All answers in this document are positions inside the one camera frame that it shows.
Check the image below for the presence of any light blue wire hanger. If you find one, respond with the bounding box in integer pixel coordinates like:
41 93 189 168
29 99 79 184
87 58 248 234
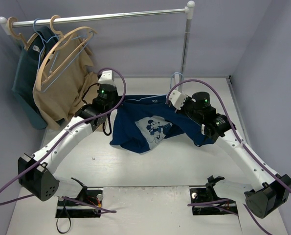
125 72 184 103
33 18 59 69
35 30 87 93

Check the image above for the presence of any blue Mickey Mouse t-shirt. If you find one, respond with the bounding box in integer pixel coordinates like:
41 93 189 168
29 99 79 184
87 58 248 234
110 95 213 154

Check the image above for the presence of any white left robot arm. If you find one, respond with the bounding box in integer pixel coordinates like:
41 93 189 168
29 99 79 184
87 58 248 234
18 70 120 206

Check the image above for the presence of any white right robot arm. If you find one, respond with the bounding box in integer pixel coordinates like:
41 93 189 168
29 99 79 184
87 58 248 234
167 90 291 219

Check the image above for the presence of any beige hanging shirt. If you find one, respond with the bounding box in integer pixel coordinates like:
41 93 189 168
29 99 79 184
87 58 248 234
33 50 98 130

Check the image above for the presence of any dark teal hanging shirt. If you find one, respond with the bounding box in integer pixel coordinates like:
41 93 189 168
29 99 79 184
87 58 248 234
12 38 47 130

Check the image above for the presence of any wooden hanger with beige shirt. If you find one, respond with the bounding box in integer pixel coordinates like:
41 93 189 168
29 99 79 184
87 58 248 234
36 15 97 92

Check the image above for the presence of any wooden hanger far left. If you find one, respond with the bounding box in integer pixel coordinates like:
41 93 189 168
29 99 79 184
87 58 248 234
7 16 47 59

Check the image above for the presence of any silver clothes rack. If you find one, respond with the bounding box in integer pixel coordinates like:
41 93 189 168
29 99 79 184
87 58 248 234
0 0 196 85

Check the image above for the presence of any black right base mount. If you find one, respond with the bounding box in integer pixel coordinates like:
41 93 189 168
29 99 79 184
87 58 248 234
189 176 238 216

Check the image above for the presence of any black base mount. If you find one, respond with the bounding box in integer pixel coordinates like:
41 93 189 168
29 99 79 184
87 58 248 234
55 178 103 219
189 176 238 216

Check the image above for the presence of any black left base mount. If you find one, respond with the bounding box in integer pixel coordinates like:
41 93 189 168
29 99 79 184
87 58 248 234
55 178 103 219

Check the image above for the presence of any black looped strap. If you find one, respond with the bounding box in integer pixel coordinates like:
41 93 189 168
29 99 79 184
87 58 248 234
56 205 72 234

